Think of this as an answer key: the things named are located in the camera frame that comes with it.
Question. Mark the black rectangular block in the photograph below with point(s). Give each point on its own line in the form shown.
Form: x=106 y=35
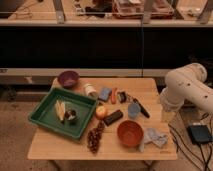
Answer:
x=113 y=117

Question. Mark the orange carrot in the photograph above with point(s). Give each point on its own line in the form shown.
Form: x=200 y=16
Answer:
x=113 y=95

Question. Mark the black box on floor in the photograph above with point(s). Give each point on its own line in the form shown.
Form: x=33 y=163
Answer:
x=199 y=134

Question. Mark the bunch of dark grapes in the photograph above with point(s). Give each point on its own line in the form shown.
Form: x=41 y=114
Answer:
x=94 y=136

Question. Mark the crumpled grey cloth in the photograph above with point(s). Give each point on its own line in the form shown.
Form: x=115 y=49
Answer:
x=152 y=135

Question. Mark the black marker pen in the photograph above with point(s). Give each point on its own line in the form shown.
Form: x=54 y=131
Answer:
x=142 y=109

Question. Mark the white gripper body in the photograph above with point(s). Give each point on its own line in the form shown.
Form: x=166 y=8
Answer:
x=167 y=116

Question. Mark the purple bowl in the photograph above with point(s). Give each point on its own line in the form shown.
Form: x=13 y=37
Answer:
x=68 y=79

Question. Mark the blue sponge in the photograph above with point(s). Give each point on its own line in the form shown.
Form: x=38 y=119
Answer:
x=105 y=94

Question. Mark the orange bowl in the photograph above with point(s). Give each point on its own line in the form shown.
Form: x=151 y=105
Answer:
x=130 y=133

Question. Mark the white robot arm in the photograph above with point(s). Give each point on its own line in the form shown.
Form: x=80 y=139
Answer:
x=185 y=83

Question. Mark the yellow corn cob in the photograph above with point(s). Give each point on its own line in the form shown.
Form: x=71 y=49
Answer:
x=60 y=110

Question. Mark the white cup lying down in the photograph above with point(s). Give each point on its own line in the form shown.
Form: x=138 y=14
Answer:
x=90 y=90

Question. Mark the red yellow apple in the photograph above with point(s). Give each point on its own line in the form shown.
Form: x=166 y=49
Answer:
x=101 y=112

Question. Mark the wooden table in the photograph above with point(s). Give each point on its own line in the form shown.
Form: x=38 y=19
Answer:
x=47 y=145

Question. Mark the green plastic tray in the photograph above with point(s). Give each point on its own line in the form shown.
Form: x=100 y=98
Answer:
x=45 y=113

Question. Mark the dark round object in tray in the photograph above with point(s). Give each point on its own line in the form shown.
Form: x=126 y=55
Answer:
x=71 y=115

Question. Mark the blue plastic cup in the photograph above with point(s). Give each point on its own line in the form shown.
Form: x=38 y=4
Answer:
x=133 y=110

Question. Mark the small dark can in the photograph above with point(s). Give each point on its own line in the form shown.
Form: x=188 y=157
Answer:
x=122 y=97

